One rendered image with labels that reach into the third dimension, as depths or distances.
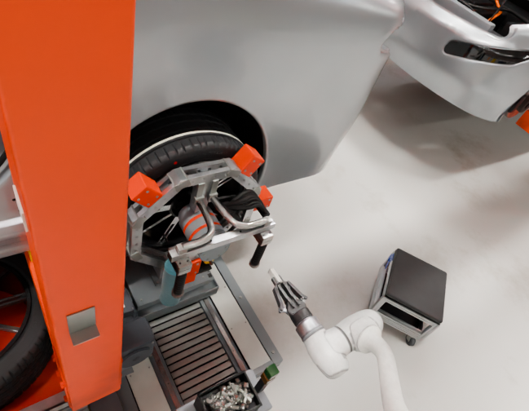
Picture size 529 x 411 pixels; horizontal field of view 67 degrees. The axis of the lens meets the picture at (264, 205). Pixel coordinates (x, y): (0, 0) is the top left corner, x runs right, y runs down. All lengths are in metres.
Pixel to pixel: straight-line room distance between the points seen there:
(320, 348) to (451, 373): 1.55
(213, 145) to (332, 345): 0.80
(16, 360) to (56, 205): 1.09
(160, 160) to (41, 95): 0.86
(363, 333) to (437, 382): 1.37
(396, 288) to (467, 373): 0.75
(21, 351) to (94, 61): 1.34
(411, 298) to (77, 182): 2.10
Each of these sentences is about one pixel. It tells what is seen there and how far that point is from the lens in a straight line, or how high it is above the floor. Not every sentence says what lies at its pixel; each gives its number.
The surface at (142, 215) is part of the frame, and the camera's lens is 1.43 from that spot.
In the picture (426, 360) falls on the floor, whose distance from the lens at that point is 2.81.
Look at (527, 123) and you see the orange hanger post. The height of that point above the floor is 0.59.
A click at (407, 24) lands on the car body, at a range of 3.63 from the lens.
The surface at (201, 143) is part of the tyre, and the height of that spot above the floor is 1.18.
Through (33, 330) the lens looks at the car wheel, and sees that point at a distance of 1.78.
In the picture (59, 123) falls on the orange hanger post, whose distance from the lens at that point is 0.61.
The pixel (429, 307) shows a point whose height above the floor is 0.34.
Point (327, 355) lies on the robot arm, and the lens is 1.44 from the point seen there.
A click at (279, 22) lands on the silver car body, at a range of 1.41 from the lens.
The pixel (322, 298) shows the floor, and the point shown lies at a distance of 2.64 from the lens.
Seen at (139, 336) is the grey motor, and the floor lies 0.41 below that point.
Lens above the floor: 2.08
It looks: 45 degrees down
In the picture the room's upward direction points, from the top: 22 degrees clockwise
